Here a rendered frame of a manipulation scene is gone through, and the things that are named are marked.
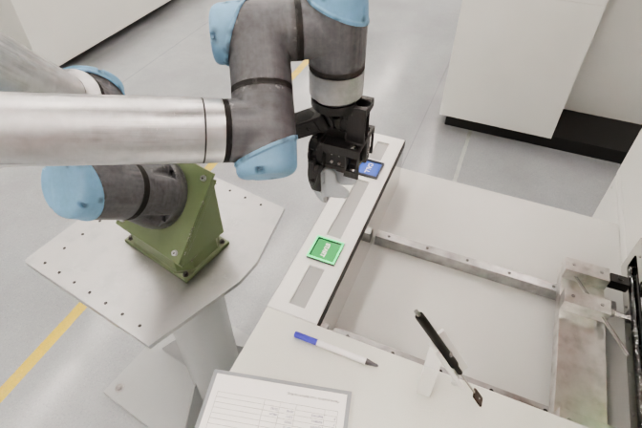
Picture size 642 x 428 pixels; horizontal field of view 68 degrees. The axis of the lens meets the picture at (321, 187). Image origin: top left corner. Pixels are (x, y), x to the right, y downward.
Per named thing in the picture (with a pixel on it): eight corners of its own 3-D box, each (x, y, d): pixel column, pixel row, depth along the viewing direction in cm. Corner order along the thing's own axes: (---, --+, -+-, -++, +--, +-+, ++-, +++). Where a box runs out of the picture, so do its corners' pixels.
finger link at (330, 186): (345, 221, 77) (347, 179, 71) (311, 210, 79) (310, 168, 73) (352, 208, 79) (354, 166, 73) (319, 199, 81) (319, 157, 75)
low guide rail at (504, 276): (609, 310, 96) (616, 301, 94) (610, 317, 95) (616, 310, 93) (376, 238, 111) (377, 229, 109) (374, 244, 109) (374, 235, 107)
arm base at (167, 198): (128, 222, 103) (89, 222, 94) (139, 154, 103) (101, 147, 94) (181, 235, 97) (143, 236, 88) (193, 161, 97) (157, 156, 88)
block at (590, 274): (604, 277, 95) (609, 267, 93) (604, 289, 93) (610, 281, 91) (561, 265, 97) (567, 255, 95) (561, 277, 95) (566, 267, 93)
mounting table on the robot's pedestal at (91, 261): (45, 294, 115) (22, 260, 106) (176, 188, 142) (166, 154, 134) (182, 391, 97) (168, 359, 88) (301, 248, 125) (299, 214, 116)
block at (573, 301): (605, 309, 90) (611, 299, 88) (605, 323, 87) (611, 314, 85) (560, 294, 92) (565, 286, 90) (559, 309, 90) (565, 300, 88)
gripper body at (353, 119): (356, 184, 70) (361, 117, 62) (304, 170, 72) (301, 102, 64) (373, 155, 75) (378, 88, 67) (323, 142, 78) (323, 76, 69)
